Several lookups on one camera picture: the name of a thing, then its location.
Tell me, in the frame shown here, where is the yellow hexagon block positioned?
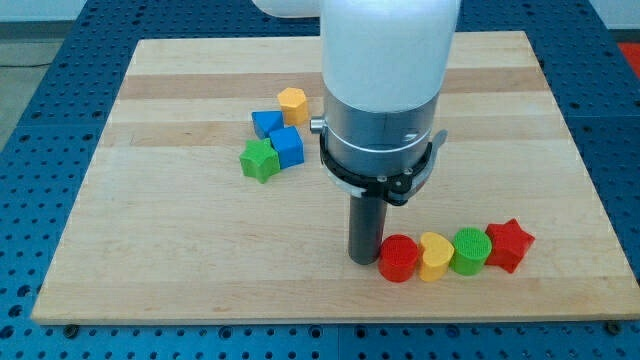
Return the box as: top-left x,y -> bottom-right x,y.
277,87 -> 310,125

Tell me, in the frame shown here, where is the green star block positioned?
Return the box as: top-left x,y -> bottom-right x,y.
239,138 -> 281,184

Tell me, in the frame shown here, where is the red star block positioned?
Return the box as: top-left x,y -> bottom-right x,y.
485,218 -> 535,273

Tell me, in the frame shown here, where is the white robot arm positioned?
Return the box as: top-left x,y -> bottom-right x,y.
253,0 -> 460,177

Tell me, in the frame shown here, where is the blue cube block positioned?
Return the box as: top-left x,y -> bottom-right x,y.
270,126 -> 304,169

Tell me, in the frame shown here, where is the yellow heart block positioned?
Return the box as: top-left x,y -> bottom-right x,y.
418,232 -> 454,282

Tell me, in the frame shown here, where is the red cylinder block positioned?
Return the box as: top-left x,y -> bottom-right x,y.
378,234 -> 419,283

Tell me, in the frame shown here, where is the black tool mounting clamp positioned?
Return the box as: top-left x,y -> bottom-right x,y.
319,130 -> 448,206

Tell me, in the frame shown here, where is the green cylinder block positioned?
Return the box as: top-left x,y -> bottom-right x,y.
450,227 -> 492,276

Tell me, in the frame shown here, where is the wooden work board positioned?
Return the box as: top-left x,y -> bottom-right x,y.
32,31 -> 639,325

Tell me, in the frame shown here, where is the blue perforated table plate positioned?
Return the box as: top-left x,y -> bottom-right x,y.
1,1 -> 639,359

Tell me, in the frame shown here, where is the blue angular block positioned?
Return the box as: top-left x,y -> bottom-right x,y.
251,111 -> 284,139

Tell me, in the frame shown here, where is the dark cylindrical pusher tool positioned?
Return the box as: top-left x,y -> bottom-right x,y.
348,196 -> 387,265

